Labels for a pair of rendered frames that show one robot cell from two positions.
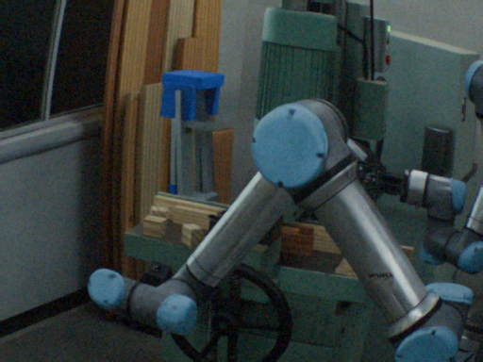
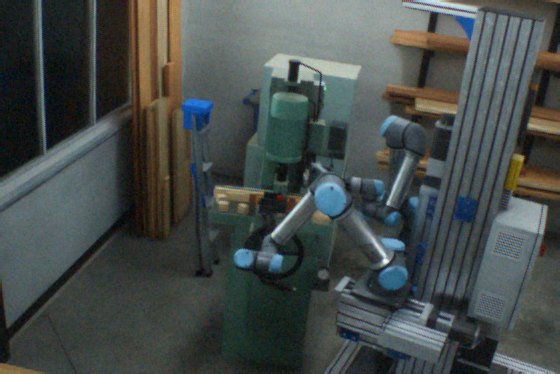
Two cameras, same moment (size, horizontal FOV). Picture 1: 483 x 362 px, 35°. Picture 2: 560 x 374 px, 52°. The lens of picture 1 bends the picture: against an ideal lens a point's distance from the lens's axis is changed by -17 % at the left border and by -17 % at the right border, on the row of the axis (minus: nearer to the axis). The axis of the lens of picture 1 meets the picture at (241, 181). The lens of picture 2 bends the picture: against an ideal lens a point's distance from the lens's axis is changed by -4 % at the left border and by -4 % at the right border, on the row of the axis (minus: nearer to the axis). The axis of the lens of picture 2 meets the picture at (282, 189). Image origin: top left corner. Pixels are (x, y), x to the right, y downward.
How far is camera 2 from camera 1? 1.17 m
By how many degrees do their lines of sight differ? 19
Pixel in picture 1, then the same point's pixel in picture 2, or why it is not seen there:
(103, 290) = (243, 260)
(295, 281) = not seen: hidden behind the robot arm
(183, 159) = (198, 150)
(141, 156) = (159, 140)
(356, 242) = (356, 232)
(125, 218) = (152, 175)
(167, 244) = (232, 215)
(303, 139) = (337, 198)
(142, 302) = (262, 261)
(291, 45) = (288, 120)
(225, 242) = (291, 228)
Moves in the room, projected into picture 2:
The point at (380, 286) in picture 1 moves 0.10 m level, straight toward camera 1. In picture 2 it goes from (368, 248) to (373, 261)
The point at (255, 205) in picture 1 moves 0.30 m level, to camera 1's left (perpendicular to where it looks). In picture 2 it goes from (303, 213) to (231, 215)
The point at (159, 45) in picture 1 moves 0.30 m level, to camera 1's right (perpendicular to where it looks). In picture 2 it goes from (154, 70) to (195, 71)
